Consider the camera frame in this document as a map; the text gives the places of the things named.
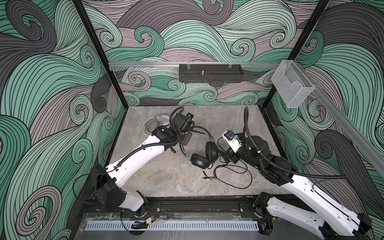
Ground black headphone cable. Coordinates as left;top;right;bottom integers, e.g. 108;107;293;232
202;137;253;190

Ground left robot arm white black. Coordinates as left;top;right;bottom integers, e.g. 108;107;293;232
92;112;194;216

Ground black perforated wall tray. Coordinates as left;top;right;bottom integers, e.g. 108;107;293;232
179;64;244;87

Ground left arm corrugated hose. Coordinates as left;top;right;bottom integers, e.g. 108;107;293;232
115;106;185;169

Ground white headphones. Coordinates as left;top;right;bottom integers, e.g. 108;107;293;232
142;114;170;137

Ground black frame post left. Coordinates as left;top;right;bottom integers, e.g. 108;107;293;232
72;0;129;111

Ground black blue headphones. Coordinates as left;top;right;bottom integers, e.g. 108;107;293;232
179;125;220;170

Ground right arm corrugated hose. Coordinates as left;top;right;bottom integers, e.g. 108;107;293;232
242;106;347;180

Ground black frame post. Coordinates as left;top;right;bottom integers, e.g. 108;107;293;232
259;0;329;112
72;0;129;111

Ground aluminium wall rail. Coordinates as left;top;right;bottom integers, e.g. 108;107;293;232
108;61;280;69
299;64;384;178

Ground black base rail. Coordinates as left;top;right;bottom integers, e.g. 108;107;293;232
81;194;312;218

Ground white slotted cable duct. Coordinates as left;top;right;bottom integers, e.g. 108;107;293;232
85;220;259;232

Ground aluminium wall rail back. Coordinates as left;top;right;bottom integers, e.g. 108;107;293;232
108;61;280;69

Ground clear plastic wall bin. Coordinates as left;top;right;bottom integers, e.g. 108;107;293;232
271;60;315;109

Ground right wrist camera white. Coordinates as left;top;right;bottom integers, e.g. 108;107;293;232
222;130;244;153

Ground aluminium wall rail right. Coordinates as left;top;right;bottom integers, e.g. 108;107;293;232
299;64;384;178

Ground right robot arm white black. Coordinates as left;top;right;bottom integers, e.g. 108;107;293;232
222;130;372;240

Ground black frame post right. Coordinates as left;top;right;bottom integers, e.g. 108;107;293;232
259;0;329;112

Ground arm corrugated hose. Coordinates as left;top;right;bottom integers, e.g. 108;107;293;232
242;106;347;180
115;106;185;169

